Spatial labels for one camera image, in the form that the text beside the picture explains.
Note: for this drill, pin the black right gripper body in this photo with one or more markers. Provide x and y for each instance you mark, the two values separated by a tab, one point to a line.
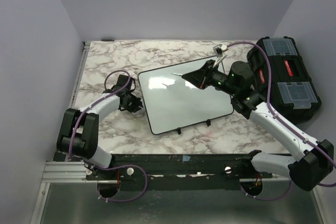
215	78

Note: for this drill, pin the black plastic toolbox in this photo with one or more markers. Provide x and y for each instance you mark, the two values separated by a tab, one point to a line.
292	92

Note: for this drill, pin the green capped whiteboard marker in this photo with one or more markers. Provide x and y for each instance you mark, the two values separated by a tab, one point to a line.
177	74

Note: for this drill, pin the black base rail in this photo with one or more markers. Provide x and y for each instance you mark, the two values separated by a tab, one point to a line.
178	172

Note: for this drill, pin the white whiteboard black frame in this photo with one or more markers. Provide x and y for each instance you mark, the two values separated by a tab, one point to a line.
172	103

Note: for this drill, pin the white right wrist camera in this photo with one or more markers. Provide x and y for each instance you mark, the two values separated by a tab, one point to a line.
219	50

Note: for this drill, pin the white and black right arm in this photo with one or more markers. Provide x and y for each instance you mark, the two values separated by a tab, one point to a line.
310	162

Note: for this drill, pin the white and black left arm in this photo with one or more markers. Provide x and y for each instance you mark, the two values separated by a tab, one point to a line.
79	131

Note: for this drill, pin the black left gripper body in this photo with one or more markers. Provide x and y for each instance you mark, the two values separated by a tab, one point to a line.
133	103

